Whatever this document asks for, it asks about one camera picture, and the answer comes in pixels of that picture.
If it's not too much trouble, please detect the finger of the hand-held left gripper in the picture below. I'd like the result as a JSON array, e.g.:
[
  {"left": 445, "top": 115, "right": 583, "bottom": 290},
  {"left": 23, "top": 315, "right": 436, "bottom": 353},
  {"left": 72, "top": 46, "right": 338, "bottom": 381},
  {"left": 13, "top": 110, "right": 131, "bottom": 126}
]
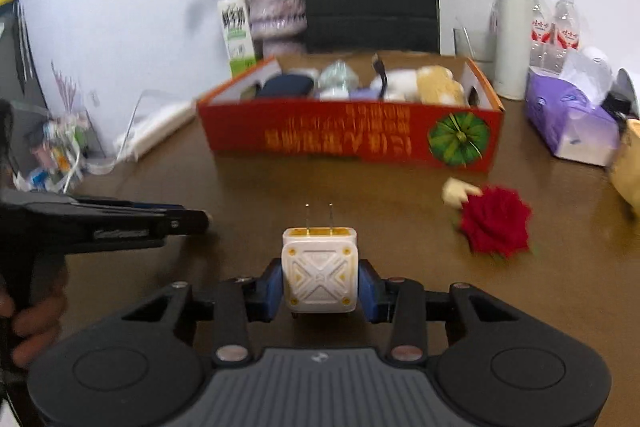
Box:
[
  {"left": 65, "top": 208, "right": 211, "bottom": 254},
  {"left": 75, "top": 196, "right": 187, "bottom": 214}
]

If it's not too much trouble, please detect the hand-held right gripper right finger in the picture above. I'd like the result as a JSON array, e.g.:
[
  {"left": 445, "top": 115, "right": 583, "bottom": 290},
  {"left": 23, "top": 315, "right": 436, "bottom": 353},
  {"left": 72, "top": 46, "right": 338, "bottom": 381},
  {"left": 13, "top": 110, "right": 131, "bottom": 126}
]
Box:
[{"left": 357, "top": 259, "right": 523, "bottom": 365}]

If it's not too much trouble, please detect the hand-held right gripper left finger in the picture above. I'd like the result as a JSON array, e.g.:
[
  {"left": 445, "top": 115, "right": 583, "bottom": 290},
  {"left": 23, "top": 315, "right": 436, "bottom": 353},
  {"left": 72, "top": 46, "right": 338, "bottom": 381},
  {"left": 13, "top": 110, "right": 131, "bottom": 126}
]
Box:
[{"left": 120, "top": 259, "right": 286, "bottom": 365}]

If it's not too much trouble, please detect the white and yellow charger plug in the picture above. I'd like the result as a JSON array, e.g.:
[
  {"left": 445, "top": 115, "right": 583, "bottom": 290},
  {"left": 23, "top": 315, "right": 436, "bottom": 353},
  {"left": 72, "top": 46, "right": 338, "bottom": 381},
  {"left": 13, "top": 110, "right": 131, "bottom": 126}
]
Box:
[{"left": 281, "top": 203, "right": 360, "bottom": 315}]

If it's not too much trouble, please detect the red cardboard box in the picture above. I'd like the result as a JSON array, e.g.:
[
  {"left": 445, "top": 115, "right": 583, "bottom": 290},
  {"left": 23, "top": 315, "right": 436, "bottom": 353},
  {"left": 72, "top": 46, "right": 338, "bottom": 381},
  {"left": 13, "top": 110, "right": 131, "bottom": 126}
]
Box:
[{"left": 196, "top": 53, "right": 506, "bottom": 172}]

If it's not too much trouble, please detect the dark blue pouch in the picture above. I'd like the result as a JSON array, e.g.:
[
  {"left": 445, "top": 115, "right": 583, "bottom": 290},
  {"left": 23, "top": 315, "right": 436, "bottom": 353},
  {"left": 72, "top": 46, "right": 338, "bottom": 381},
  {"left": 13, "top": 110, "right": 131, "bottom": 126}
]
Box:
[{"left": 257, "top": 74, "right": 315, "bottom": 98}]

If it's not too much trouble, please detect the black braided cable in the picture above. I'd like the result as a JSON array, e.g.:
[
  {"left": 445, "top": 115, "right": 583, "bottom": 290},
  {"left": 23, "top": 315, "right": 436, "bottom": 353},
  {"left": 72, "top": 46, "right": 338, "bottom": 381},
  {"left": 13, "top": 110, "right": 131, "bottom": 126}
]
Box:
[{"left": 371, "top": 53, "right": 391, "bottom": 98}]

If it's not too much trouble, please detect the wooden desktop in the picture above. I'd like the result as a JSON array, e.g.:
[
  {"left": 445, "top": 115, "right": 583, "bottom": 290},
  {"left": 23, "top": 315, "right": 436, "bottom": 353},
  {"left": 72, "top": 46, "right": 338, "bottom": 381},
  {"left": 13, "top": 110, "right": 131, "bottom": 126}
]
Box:
[{"left": 30, "top": 49, "right": 640, "bottom": 427}]

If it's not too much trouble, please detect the person's left hand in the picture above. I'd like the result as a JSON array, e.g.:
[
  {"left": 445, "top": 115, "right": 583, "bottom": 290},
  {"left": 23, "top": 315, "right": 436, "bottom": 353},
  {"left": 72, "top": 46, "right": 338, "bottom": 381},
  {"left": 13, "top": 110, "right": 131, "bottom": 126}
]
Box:
[{"left": 0, "top": 267, "right": 69, "bottom": 368}]

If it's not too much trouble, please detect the plastic bag of clutter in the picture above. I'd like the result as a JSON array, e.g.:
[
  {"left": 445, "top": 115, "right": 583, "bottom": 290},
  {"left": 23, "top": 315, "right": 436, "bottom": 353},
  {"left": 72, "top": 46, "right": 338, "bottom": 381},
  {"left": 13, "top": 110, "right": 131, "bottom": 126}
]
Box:
[{"left": 12, "top": 107, "right": 108, "bottom": 192}]

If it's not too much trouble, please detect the white power strip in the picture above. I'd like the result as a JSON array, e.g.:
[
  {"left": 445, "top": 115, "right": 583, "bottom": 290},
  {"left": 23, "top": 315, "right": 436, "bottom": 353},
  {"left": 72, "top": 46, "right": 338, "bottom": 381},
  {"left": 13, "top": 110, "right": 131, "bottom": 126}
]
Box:
[{"left": 114, "top": 99, "right": 198, "bottom": 158}]

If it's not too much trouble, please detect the small cream piece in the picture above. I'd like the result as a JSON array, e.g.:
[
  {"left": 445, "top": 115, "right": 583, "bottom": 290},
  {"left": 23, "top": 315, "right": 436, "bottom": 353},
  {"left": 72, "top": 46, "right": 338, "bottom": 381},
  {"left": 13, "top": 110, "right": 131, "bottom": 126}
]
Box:
[{"left": 442, "top": 178, "right": 483, "bottom": 208}]

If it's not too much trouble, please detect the red rose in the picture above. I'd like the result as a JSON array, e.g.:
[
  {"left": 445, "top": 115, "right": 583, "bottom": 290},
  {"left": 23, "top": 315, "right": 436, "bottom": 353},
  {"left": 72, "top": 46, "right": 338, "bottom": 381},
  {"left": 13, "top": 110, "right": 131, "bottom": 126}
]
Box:
[{"left": 457, "top": 186, "right": 533, "bottom": 258}]

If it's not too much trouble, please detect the dark stand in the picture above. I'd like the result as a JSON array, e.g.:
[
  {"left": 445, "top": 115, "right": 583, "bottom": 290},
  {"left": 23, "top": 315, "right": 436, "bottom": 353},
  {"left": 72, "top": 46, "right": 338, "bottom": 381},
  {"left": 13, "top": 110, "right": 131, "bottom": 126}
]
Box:
[{"left": 0, "top": 0, "right": 48, "bottom": 188}]

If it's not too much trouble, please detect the green and white milk carton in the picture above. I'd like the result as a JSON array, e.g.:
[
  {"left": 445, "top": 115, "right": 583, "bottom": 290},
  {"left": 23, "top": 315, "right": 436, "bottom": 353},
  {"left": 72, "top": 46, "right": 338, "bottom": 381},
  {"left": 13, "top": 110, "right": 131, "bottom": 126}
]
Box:
[{"left": 218, "top": 0, "right": 257, "bottom": 78}]

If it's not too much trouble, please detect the white plush toy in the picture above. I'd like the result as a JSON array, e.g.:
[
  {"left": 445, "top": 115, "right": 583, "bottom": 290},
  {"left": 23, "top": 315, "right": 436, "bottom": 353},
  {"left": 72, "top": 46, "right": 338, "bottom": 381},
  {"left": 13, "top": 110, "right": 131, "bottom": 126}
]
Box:
[{"left": 370, "top": 69, "right": 421, "bottom": 100}]

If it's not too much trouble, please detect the yellow plush toy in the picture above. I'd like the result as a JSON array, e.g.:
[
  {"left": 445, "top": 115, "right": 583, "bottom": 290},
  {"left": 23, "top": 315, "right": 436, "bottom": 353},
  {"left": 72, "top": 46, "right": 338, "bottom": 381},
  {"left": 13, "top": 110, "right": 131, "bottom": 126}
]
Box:
[{"left": 417, "top": 66, "right": 468, "bottom": 104}]

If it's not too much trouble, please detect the glass ball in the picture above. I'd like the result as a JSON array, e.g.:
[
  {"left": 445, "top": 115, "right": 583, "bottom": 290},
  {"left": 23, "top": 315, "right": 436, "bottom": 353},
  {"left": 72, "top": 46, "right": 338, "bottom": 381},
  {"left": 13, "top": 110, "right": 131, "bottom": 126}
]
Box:
[{"left": 320, "top": 59, "right": 360, "bottom": 94}]

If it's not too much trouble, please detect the purple ribbed vase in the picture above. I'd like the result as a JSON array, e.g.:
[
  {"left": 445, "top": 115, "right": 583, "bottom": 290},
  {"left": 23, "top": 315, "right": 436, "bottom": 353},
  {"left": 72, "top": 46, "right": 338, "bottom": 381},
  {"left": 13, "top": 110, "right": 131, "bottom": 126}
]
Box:
[{"left": 245, "top": 0, "right": 307, "bottom": 56}]

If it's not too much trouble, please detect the purple tissue pack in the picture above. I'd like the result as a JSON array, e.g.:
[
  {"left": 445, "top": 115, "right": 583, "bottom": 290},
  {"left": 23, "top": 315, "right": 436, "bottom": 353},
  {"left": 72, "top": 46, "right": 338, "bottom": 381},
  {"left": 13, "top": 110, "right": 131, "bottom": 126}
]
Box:
[{"left": 524, "top": 49, "right": 621, "bottom": 166}]

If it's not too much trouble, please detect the white thermos bottle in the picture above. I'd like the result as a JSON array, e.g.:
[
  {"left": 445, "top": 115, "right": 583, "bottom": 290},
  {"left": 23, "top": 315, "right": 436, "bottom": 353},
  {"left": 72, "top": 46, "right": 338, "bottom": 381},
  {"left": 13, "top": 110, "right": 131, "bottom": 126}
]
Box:
[{"left": 492, "top": 0, "right": 533, "bottom": 101}]

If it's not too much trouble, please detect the clear water bottle red label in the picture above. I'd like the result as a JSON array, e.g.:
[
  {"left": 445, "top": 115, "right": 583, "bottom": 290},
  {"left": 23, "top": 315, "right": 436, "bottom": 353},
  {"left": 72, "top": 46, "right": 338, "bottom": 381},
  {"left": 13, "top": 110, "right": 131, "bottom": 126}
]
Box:
[
  {"left": 552, "top": 0, "right": 582, "bottom": 52},
  {"left": 529, "top": 0, "right": 555, "bottom": 68}
]

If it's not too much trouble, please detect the white device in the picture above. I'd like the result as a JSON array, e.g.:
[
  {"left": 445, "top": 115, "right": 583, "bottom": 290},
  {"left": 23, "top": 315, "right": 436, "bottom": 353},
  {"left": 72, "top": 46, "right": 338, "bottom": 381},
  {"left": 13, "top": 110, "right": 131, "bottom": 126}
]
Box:
[{"left": 580, "top": 47, "right": 613, "bottom": 80}]

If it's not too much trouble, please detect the purple flower wall decal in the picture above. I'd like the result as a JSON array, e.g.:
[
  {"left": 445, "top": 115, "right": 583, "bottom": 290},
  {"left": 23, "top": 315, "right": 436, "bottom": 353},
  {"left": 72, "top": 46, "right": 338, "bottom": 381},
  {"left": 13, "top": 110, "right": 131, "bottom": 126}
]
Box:
[{"left": 50, "top": 62, "right": 83, "bottom": 118}]

